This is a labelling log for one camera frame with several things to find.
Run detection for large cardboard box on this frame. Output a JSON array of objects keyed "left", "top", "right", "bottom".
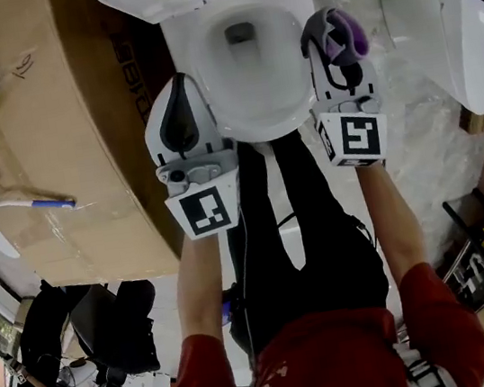
[{"left": 0, "top": 0, "right": 212, "bottom": 303}]

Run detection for person's left forearm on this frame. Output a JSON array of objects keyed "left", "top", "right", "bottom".
[{"left": 166, "top": 221, "right": 265, "bottom": 348}]

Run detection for black white harness strap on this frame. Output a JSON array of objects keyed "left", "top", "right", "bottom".
[{"left": 392, "top": 335, "right": 455, "bottom": 387}]

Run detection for clear plastic floor sheet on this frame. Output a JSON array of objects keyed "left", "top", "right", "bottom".
[{"left": 310, "top": 0, "right": 484, "bottom": 271}]

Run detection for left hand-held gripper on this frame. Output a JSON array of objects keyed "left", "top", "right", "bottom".
[{"left": 136, "top": 66, "right": 252, "bottom": 246}]

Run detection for white toilet bowl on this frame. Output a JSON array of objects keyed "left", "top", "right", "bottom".
[{"left": 155, "top": 0, "right": 336, "bottom": 157}]

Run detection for blue handled hammer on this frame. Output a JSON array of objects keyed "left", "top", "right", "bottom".
[{"left": 0, "top": 171, "right": 77, "bottom": 221}]

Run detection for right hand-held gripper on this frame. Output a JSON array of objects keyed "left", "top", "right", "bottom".
[{"left": 299, "top": 29, "right": 396, "bottom": 175}]

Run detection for black bag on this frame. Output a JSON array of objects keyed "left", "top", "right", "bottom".
[{"left": 65, "top": 274, "right": 169, "bottom": 384}]

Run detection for grey purple cleaning cloth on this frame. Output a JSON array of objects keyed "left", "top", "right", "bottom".
[{"left": 294, "top": 0, "right": 373, "bottom": 73}]

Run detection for person's right forearm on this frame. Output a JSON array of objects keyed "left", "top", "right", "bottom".
[{"left": 353, "top": 154, "right": 435, "bottom": 291}]

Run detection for black trousers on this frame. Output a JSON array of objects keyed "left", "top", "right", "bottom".
[{"left": 210, "top": 116, "right": 400, "bottom": 373}]

